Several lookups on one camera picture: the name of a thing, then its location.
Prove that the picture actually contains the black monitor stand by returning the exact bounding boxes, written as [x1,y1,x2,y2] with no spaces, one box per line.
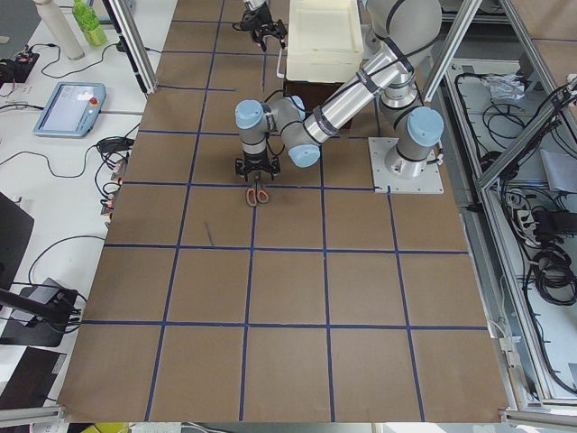
[1,279,83,347]

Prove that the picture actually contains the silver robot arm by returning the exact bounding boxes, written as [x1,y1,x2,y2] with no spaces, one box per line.
[238,0,288,51]
[235,1,444,179]

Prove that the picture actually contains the crumpled white paper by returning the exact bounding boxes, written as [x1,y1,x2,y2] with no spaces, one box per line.
[482,74,525,100]

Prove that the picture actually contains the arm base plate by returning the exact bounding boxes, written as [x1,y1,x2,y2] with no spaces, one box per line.
[369,137,444,195]

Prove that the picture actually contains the white thermos bottle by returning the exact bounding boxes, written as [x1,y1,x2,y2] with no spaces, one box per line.
[33,0,85,60]

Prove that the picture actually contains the grey orange scissors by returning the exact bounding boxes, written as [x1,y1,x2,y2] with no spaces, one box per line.
[245,173,270,207]

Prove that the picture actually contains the green plastic bottle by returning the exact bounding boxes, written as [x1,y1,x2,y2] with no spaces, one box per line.
[72,0,107,47]

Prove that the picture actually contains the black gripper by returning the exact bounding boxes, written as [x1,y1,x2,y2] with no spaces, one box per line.
[235,152,280,181]
[240,8,288,51]

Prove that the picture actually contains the blue teach pendant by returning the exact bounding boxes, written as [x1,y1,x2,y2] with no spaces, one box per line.
[32,82,106,138]

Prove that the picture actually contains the cream plastic tray stack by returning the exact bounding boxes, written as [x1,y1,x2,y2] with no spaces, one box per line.
[286,0,363,83]

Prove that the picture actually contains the aluminium frame post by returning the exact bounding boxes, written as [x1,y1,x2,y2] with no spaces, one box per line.
[103,0,158,95]

